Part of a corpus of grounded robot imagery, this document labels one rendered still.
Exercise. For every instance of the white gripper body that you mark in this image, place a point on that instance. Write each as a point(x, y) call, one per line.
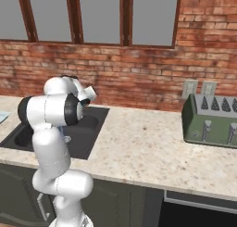
point(90, 92)

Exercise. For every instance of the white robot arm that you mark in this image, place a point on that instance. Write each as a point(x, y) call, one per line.
point(49, 150)

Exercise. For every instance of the dark grey sink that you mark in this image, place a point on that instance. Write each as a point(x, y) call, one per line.
point(89, 128)

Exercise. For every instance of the pale blue tray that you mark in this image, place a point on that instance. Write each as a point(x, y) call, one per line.
point(3, 116)

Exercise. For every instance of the silver tap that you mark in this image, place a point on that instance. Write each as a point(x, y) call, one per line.
point(66, 139)

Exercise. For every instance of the brown framed window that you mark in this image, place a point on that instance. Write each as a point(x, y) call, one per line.
point(102, 17)

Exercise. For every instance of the green toaster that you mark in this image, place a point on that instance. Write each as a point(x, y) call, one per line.
point(197, 128)

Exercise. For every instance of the dark grey cupboard door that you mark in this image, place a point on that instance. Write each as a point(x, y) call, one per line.
point(18, 193)
point(117, 203)

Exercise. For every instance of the black dishwasher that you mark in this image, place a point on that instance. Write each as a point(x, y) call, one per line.
point(197, 213)

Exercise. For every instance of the grey wall outlet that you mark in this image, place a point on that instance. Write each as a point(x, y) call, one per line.
point(189, 88)
point(209, 87)

